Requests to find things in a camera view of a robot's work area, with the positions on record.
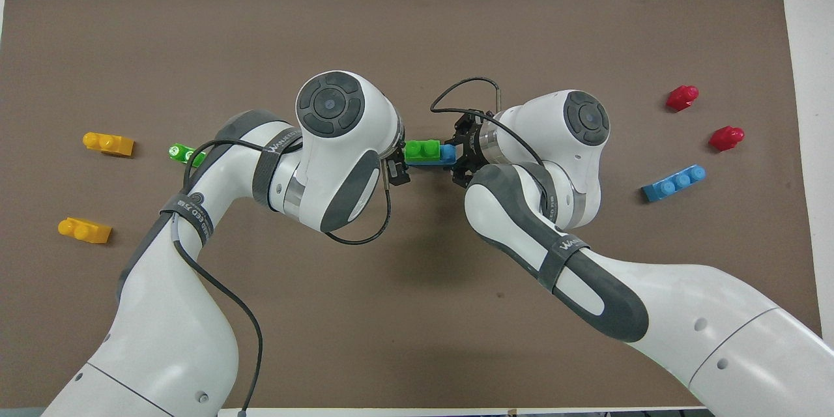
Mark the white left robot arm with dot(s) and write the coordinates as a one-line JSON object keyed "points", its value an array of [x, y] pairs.
{"points": [[163, 339]]}

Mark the small red block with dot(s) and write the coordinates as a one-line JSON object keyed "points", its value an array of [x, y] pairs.
{"points": [[726, 138], [682, 98]]}

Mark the yellow two-stud block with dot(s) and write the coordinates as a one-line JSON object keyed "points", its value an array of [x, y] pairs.
{"points": [[107, 143], [85, 230]]}

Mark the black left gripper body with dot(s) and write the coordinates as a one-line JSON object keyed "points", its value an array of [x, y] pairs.
{"points": [[393, 172]]}

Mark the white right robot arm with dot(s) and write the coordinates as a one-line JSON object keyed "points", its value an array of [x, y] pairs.
{"points": [[717, 326]]}

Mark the blue three-stud block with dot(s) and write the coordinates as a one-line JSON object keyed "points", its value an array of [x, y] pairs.
{"points": [[674, 184], [448, 154]]}

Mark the brown table mat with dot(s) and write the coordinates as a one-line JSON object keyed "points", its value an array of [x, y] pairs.
{"points": [[417, 339]]}

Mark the green two-stud block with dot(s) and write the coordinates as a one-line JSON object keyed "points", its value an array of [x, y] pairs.
{"points": [[179, 153], [422, 149]]}

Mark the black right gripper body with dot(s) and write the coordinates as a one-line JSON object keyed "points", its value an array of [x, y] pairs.
{"points": [[472, 143]]}

